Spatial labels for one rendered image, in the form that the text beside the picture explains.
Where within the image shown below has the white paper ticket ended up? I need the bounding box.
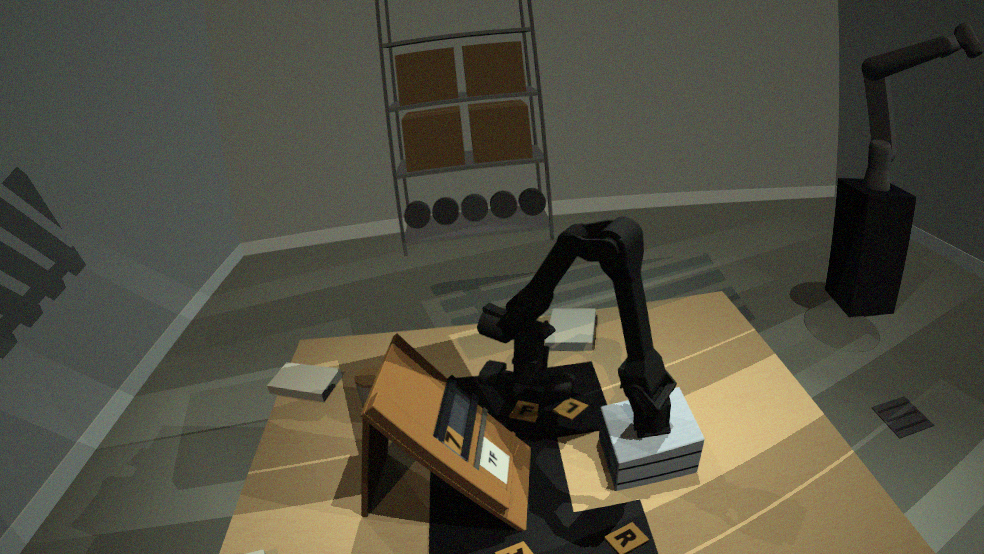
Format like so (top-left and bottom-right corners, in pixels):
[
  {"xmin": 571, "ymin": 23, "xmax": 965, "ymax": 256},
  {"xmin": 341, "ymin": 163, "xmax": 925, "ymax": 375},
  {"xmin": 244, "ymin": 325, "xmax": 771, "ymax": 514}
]
[{"xmin": 480, "ymin": 437, "xmax": 510, "ymax": 484}]

